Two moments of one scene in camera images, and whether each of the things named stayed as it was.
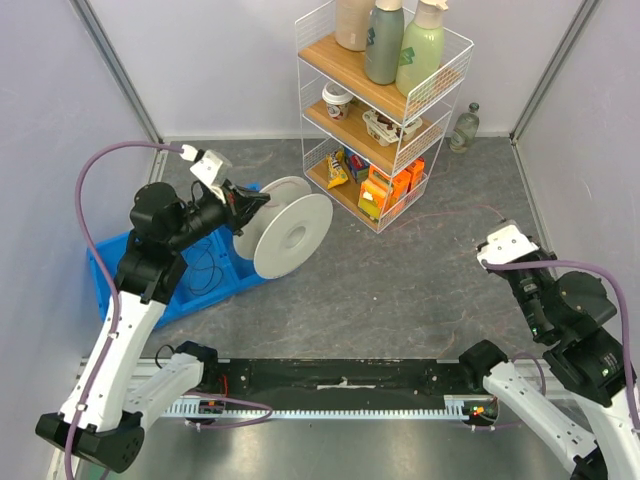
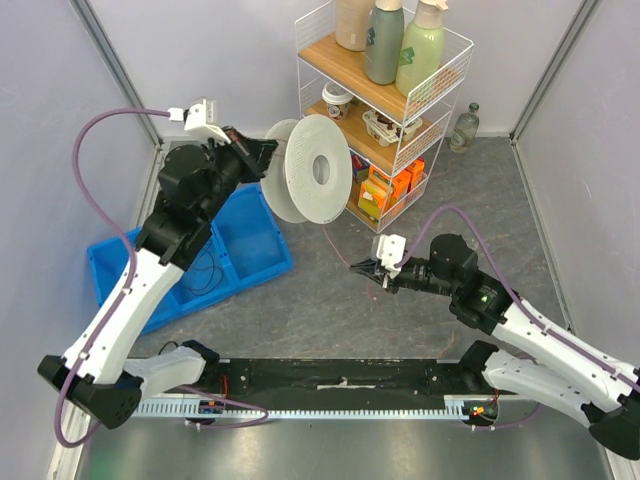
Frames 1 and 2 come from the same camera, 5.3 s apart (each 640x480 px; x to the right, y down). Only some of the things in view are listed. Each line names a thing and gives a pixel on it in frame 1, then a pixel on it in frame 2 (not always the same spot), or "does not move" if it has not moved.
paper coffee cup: x=337 y=100 does not move
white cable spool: x=283 y=235 to x=310 y=174
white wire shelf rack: x=367 y=147 does not move
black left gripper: x=242 y=204 to x=254 y=154
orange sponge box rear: x=416 y=170 does not move
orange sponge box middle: x=400 y=184 does not move
